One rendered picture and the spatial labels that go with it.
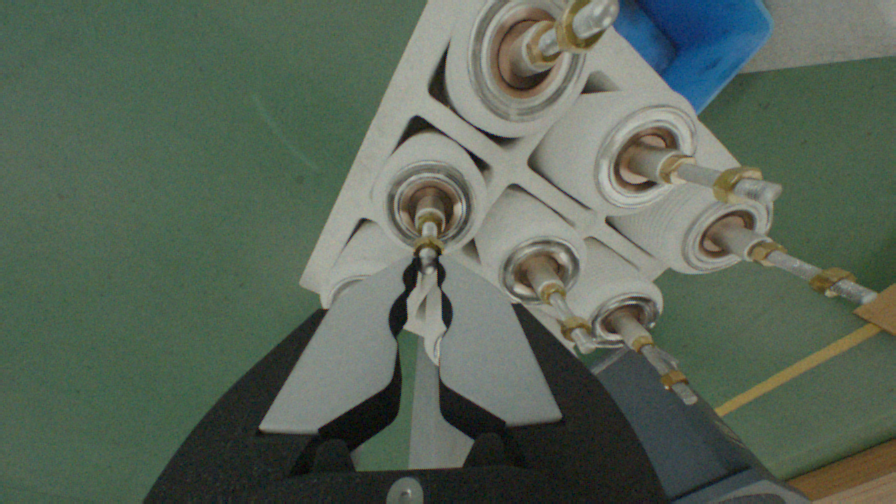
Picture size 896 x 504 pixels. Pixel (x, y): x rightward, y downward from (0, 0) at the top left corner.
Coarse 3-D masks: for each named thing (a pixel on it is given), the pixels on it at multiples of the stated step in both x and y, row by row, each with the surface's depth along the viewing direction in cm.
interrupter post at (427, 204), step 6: (426, 198) 20; (432, 198) 20; (420, 204) 20; (426, 204) 19; (432, 204) 19; (438, 204) 19; (420, 210) 18; (426, 210) 18; (432, 210) 18; (438, 210) 18; (444, 216) 19; (444, 222) 18
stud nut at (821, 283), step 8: (824, 272) 17; (832, 272) 16; (840, 272) 16; (848, 272) 16; (816, 280) 17; (824, 280) 17; (832, 280) 16; (840, 280) 16; (816, 288) 17; (824, 288) 17; (832, 296) 17
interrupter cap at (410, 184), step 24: (408, 168) 19; (432, 168) 19; (456, 168) 20; (384, 192) 20; (408, 192) 20; (432, 192) 20; (456, 192) 20; (384, 216) 21; (408, 216) 21; (456, 216) 21; (408, 240) 22; (456, 240) 22
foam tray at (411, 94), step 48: (432, 0) 20; (432, 48) 22; (624, 48) 22; (384, 96) 23; (432, 96) 33; (384, 144) 25; (480, 144) 26; (528, 144) 26; (720, 144) 27; (336, 240) 30; (624, 240) 31
